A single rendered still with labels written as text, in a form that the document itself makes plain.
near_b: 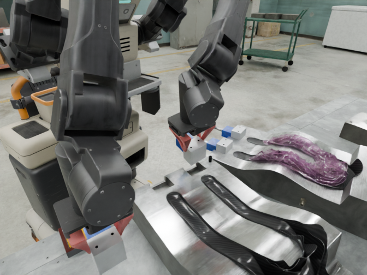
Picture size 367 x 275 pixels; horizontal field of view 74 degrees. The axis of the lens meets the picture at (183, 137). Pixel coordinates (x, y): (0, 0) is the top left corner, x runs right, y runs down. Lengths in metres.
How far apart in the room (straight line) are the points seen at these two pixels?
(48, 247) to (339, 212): 0.70
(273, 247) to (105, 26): 0.43
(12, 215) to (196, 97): 1.80
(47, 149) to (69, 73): 0.85
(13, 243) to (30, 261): 1.21
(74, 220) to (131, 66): 0.62
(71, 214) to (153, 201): 0.25
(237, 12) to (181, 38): 5.81
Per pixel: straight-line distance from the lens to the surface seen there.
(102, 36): 0.31
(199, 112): 0.44
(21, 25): 0.62
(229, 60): 0.49
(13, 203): 2.17
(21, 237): 1.91
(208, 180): 0.65
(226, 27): 0.50
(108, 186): 0.26
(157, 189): 0.66
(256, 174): 0.73
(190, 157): 0.62
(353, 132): 1.14
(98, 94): 0.30
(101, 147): 0.29
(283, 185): 0.72
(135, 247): 0.63
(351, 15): 7.25
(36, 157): 1.13
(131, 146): 0.97
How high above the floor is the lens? 1.32
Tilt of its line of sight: 32 degrees down
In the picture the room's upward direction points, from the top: straight up
